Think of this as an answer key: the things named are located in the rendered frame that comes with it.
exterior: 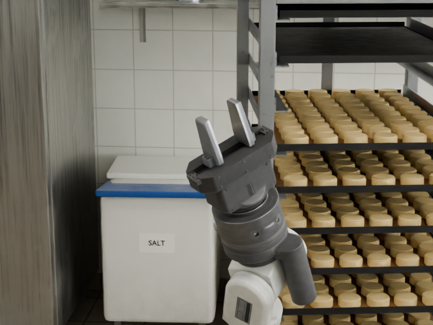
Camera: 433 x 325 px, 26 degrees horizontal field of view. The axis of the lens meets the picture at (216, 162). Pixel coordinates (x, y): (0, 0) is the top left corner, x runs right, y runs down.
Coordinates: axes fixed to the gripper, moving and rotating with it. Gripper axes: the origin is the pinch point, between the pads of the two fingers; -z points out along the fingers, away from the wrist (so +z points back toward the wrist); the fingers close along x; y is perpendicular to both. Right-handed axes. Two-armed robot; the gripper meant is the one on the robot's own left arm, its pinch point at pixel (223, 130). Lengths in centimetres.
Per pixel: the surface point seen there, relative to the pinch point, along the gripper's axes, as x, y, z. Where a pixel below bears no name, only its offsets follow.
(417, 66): 94, -72, 61
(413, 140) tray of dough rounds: 61, -39, 52
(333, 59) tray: 53, -49, 31
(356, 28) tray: 90, -88, 52
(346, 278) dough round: 45, -51, 85
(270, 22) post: 43, -54, 20
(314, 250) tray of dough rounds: 39, -51, 73
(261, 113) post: 35, -52, 36
